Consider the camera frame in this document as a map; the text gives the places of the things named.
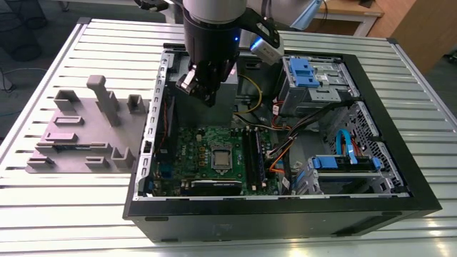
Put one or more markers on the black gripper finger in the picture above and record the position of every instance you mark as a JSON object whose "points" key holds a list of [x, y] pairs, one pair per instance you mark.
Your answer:
{"points": [[189, 83], [223, 75]]}

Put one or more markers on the silver CPU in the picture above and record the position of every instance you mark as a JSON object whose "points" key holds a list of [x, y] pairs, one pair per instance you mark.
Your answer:
{"points": [[221, 158]]}

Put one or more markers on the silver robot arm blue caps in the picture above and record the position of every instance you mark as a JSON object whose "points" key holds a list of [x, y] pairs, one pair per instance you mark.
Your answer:
{"points": [[213, 10]]}

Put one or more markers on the grey power supply unit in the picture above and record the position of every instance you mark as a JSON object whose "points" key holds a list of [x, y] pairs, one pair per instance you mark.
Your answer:
{"points": [[224, 112]]}

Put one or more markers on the blue drive carrier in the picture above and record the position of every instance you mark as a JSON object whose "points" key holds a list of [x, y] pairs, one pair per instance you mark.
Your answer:
{"points": [[301, 67]]}

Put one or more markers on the silver drive cage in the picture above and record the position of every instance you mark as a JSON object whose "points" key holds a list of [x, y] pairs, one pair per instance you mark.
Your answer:
{"points": [[321, 93]]}

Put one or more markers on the black RAM slot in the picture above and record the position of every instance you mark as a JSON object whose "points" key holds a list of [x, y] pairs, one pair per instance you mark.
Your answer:
{"points": [[248, 158]]}

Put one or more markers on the grey plastic parts rack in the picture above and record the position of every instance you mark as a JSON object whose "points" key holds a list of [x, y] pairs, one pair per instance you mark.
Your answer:
{"points": [[90, 125]]}

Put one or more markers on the green motherboard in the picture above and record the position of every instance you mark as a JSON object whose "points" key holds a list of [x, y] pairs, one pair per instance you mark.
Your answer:
{"points": [[192, 171]]}

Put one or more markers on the black graphics card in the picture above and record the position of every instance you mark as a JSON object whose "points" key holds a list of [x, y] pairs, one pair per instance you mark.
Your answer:
{"points": [[213, 186]]}

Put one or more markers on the RAM stick blue label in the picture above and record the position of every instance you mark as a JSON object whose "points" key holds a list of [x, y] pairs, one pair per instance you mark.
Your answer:
{"points": [[71, 147]]}

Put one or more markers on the wooden desk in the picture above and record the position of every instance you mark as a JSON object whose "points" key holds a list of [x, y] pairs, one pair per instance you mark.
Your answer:
{"points": [[357, 12]]}

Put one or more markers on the hard disk in blue carrier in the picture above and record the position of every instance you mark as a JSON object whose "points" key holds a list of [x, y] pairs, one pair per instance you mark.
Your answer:
{"points": [[327, 163]]}

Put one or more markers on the silver perforated disk cage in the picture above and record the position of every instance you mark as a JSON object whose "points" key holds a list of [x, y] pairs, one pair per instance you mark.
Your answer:
{"points": [[349, 175]]}

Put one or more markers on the black open PC case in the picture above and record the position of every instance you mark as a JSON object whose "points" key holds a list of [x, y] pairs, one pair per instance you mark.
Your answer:
{"points": [[249, 222]]}

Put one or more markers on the wooden cabinet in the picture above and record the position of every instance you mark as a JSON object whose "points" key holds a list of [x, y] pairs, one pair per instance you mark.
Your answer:
{"points": [[425, 32]]}

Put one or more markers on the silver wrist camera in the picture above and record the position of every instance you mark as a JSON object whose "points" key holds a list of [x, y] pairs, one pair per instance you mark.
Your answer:
{"points": [[265, 52]]}

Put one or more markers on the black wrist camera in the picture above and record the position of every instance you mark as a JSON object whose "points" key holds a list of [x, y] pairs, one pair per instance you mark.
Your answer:
{"points": [[151, 4]]}

